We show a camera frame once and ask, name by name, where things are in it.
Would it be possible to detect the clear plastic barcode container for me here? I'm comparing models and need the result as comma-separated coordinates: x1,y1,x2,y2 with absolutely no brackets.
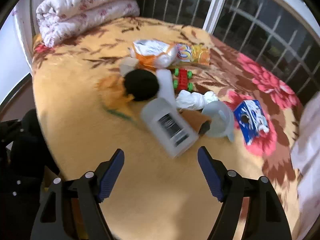
140,98,199,158

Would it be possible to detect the orange white snack bag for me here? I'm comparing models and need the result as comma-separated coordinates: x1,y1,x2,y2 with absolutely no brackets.
130,40,210,69

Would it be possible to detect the red green toy car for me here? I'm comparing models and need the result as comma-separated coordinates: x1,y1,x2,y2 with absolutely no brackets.
173,68,193,92

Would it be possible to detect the white tissue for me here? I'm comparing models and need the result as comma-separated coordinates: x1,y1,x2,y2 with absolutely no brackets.
176,90,219,111

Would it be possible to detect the yellow floral fleece blanket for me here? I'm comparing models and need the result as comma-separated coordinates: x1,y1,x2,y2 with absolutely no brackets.
33,17,302,239

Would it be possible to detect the white sheer curtain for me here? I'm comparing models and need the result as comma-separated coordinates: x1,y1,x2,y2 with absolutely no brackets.
291,93,319,239

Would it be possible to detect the white foam block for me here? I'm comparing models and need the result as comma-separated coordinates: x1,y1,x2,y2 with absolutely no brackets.
156,69,176,108

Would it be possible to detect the white window frame with bars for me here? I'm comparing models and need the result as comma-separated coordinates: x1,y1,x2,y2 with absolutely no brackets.
138,0,319,105

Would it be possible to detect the black round lid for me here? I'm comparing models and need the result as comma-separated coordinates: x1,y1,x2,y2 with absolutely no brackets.
124,69,159,101

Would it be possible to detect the folded floral white quilt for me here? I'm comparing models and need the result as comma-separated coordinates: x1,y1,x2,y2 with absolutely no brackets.
36,0,139,47

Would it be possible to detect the brown cup sleeve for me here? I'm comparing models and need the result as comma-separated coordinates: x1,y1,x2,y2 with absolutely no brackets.
180,109,212,136

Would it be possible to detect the blue white milk carton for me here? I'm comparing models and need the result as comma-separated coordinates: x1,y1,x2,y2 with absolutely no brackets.
233,100,270,145

